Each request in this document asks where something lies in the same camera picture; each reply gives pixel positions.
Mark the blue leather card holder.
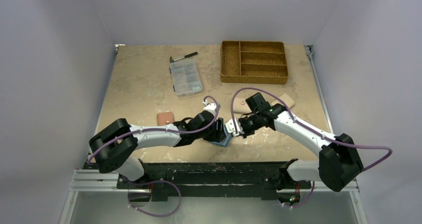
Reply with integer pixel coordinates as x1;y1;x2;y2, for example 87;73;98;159
210;130;233;147

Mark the beige card holder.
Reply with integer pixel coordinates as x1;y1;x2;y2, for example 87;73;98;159
271;93;295;109

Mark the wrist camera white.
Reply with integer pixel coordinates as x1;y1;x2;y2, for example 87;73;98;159
203;101;219;116
224;119;242;133

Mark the black metal base rail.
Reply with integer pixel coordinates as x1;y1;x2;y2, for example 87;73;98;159
115;161;312;202

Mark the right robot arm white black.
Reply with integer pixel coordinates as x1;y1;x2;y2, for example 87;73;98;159
225;93;364;192

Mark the aluminium frame rail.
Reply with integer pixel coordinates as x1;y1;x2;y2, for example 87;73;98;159
69;169;359;193

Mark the claw hammer black handle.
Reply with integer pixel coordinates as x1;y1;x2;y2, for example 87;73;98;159
169;52;198;63

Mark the cream card holder with snap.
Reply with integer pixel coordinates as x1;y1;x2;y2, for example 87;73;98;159
233;97;251;114

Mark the wicker cutlery tray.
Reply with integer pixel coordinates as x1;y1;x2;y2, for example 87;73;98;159
220;41;289;85

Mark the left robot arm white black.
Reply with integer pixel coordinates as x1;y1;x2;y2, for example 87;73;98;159
87;111;231;182

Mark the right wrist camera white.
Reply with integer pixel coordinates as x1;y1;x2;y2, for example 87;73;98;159
224;119;242;133

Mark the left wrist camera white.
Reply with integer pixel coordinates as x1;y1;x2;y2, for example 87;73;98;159
203;101;219;116

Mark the pink leather card holder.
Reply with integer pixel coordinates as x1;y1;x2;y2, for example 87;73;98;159
156;112;175;126

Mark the clear plastic screw organizer box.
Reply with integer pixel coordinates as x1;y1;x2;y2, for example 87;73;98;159
169;58;203;97

